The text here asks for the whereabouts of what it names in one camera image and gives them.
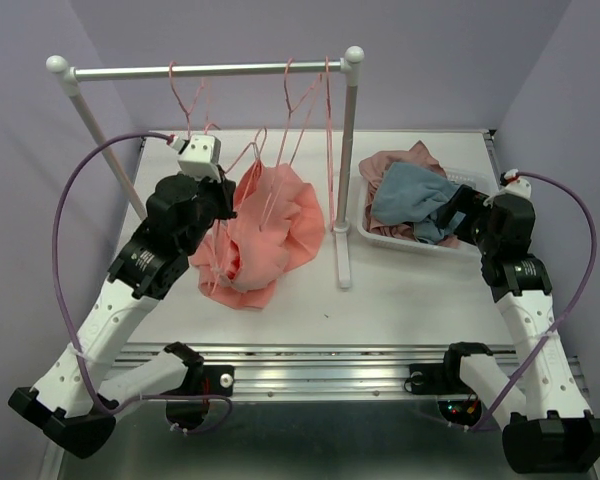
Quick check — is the blue denim skirt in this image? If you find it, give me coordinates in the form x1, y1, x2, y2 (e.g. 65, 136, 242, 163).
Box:
370, 162, 464, 245

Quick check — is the coral pink skirt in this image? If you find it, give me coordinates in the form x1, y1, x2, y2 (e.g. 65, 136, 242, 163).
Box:
188, 162, 326, 312

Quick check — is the dusty pink ruffled skirt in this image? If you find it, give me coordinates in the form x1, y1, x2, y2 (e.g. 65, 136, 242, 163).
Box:
359, 141, 463, 248

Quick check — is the pink wire hanger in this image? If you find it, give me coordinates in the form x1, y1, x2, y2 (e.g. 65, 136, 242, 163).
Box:
169, 60, 221, 139
323, 56, 336, 231
190, 128, 282, 309
259, 57, 326, 231

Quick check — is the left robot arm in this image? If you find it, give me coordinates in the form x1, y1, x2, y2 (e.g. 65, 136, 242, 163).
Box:
8, 173, 236, 459

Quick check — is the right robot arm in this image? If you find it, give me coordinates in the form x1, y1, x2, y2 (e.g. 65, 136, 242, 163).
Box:
404, 178, 600, 474

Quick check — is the white plastic basket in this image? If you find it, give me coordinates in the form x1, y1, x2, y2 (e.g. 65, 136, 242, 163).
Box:
358, 159, 494, 257

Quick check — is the white clothes rack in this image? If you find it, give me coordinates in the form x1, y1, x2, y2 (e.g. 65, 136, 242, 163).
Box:
46, 46, 365, 290

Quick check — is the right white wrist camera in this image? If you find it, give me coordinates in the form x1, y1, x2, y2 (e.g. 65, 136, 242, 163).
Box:
483, 169, 532, 206

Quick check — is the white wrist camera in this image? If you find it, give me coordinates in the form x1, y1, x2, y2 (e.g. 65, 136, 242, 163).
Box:
176, 134, 221, 182
483, 169, 532, 206

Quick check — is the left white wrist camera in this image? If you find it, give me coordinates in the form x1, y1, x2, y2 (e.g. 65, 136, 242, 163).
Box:
176, 134, 221, 182

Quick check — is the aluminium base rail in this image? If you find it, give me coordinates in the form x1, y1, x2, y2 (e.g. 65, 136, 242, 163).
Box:
99, 344, 591, 401

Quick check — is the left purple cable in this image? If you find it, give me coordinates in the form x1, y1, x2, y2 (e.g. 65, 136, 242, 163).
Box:
53, 132, 234, 436

